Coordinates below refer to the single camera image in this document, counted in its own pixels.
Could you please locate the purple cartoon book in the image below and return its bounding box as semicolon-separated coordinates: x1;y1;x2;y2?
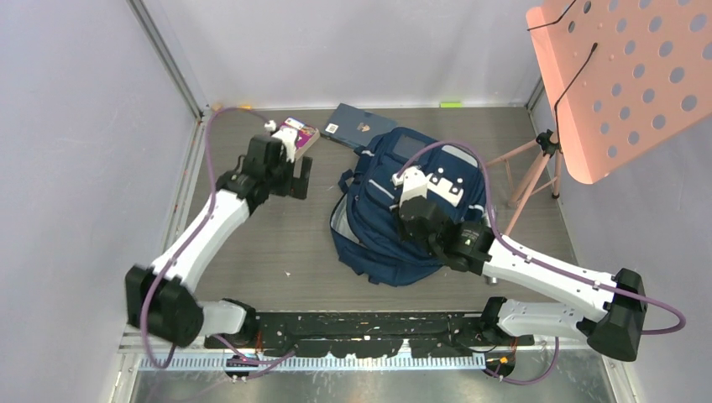
280;117;321;160

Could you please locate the navy blue backpack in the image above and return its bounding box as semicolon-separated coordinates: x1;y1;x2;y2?
330;127;495;286

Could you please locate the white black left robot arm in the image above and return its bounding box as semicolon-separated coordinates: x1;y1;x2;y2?
125;128;312;348

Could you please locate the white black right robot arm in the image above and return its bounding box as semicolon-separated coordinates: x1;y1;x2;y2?
396;196;647;362

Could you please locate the dark blue notebook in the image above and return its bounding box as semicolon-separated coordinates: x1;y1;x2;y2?
321;103;397;149

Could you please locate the pink perforated stand board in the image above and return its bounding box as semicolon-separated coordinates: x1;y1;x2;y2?
526;1;711;184

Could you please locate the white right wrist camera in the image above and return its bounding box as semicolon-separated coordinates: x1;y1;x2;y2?
391;166;428;207

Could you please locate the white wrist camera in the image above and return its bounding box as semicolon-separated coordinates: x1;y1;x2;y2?
264;120;299;163
391;166;428;207

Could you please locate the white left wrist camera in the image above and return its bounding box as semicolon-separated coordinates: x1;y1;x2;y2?
264;120;299;163

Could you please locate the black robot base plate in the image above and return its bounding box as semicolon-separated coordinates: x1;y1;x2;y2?
204;311;533;359

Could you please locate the aluminium frame rail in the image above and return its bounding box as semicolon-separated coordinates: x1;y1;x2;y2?
127;0;203;118

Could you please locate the black thin stand cable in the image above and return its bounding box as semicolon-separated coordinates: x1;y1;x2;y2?
526;0;599;151

